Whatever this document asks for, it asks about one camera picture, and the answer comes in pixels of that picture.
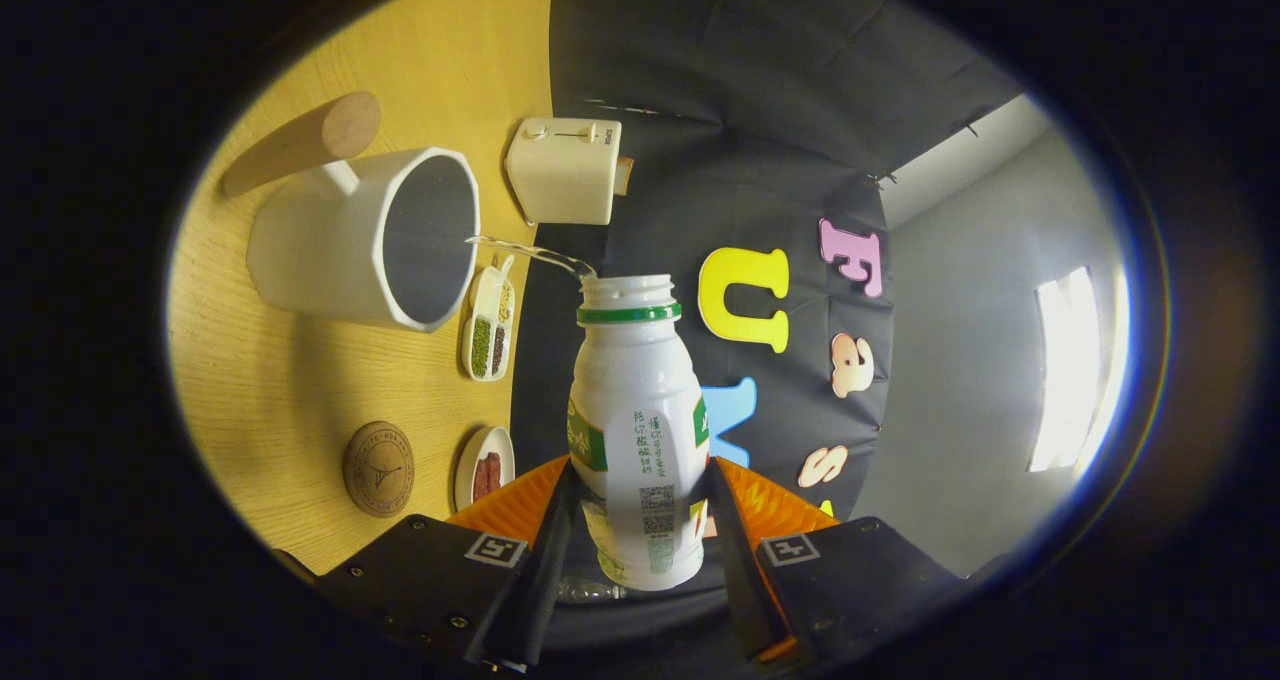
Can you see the clear plastic water bottle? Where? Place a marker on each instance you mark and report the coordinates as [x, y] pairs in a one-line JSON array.
[[580, 590]]

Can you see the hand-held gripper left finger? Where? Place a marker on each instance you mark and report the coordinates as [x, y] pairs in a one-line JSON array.
[[540, 580]]

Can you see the white juice bottle green collar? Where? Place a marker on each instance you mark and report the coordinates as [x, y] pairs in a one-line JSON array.
[[640, 400]]

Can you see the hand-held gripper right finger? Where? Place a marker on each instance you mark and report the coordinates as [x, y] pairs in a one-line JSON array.
[[735, 570]]

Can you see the black backdrop cloth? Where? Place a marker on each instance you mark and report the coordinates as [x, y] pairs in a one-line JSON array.
[[750, 110]]

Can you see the reddish brown sausage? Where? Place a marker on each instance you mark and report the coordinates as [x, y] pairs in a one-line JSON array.
[[494, 472], [480, 480]]

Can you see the cream toaster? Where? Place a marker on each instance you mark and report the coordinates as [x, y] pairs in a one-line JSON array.
[[560, 180]]

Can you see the round cork coaster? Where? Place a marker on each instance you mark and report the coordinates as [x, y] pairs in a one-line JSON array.
[[378, 470]]

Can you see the bread slice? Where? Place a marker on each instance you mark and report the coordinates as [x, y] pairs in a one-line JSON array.
[[624, 175]]

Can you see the white divided bean dish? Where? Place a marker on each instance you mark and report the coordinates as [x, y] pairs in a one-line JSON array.
[[480, 345]]

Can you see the white plate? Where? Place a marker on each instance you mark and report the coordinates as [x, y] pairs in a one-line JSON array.
[[505, 440]]

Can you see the wooden table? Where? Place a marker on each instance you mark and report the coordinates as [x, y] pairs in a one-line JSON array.
[[270, 380]]

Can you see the clear juice stream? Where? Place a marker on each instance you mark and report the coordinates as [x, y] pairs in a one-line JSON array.
[[530, 251]]

